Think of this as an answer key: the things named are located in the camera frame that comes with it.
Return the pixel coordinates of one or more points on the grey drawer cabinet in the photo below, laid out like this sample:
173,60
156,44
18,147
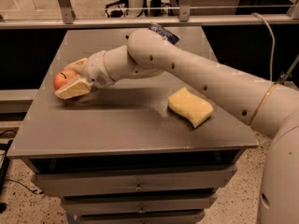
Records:
121,156

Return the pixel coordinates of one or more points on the black office chair base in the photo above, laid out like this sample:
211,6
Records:
115,9

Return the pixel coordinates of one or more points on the metal railing frame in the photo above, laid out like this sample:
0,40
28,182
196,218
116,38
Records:
74,14

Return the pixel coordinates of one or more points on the red apple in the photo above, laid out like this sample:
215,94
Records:
63,77

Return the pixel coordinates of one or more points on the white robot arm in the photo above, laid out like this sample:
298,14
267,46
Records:
268,107

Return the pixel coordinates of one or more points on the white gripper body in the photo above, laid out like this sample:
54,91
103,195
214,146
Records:
94,68

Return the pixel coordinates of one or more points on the yellow wavy sponge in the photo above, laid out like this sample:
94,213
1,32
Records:
191,107

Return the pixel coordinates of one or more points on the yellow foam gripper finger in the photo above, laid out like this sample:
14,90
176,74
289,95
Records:
76,87
77,66

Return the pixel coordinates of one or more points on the blue snack bag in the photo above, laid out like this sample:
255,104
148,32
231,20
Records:
160,30

